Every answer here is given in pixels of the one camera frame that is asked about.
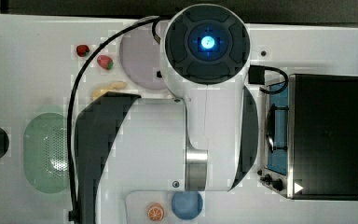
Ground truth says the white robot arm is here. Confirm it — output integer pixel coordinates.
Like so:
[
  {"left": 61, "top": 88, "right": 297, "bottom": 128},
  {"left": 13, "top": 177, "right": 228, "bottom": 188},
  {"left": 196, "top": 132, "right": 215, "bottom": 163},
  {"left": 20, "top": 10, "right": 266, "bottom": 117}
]
[{"left": 75, "top": 4, "right": 258, "bottom": 224}]

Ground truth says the green oval strainer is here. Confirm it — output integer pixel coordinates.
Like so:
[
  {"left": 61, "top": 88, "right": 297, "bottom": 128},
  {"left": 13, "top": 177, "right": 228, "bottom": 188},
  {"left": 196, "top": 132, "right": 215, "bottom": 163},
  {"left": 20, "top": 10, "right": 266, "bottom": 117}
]
[{"left": 23, "top": 113, "right": 69, "bottom": 193}]

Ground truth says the lilac round plate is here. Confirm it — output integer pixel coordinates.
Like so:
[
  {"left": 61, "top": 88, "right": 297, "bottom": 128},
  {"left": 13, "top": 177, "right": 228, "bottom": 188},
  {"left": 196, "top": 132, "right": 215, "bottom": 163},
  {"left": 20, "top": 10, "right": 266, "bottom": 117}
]
[{"left": 119, "top": 29, "right": 166, "bottom": 91}]

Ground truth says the yellow toy banana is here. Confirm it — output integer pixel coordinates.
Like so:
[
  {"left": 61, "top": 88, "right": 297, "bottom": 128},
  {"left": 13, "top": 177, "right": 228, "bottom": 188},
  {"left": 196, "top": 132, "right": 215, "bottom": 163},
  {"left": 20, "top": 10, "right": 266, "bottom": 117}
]
[{"left": 91, "top": 81, "right": 128, "bottom": 100}]

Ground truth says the pink toy strawberry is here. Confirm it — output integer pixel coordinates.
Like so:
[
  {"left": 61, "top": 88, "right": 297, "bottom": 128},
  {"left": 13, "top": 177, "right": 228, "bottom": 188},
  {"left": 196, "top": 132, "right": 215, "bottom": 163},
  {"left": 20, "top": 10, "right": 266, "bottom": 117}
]
[{"left": 97, "top": 55, "right": 114, "bottom": 70}]

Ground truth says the blue bowl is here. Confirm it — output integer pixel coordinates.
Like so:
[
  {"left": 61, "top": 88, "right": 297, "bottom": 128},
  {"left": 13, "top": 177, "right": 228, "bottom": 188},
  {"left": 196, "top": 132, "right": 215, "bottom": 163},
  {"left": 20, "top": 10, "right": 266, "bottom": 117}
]
[{"left": 171, "top": 191, "right": 203, "bottom": 220}]

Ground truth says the toy orange slice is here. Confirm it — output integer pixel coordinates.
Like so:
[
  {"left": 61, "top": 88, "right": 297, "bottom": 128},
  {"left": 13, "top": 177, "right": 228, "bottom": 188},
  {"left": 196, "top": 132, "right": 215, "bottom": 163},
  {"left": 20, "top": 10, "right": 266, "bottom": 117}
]
[{"left": 147, "top": 203, "right": 165, "bottom": 221}]

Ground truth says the dark red toy strawberry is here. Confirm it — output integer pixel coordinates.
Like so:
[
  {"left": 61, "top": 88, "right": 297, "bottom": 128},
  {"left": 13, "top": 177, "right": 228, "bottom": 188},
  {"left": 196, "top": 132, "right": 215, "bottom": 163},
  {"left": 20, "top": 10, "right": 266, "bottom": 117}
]
[{"left": 76, "top": 45, "right": 90, "bottom": 57}]

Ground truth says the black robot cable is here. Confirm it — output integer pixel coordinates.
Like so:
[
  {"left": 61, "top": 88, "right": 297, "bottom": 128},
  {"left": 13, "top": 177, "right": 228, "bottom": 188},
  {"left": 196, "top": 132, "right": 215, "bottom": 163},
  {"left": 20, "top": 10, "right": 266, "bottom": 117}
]
[{"left": 66, "top": 16, "right": 162, "bottom": 222}]

